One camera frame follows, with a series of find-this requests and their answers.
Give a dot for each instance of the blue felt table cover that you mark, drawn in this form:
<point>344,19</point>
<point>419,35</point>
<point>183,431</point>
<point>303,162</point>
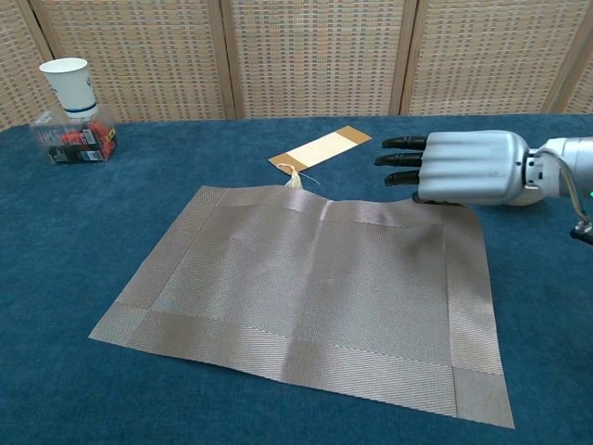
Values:
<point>92,232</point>

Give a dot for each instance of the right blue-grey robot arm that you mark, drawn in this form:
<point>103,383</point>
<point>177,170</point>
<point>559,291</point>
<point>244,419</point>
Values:
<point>570,157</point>

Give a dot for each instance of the woven bamboo folding screen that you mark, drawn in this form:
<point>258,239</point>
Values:
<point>315,55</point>

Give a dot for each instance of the clear box with red items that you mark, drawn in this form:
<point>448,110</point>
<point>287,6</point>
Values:
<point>79,148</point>

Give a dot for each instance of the tan white bookmark with tassel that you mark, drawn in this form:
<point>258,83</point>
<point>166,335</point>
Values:
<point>319,148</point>

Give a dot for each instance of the woven beige placemat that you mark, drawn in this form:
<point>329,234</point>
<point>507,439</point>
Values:
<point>324,301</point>

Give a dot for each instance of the white paper cup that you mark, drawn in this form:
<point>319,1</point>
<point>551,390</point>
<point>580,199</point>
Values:
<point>71,88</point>

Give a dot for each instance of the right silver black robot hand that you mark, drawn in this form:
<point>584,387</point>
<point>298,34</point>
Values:
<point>472,167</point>

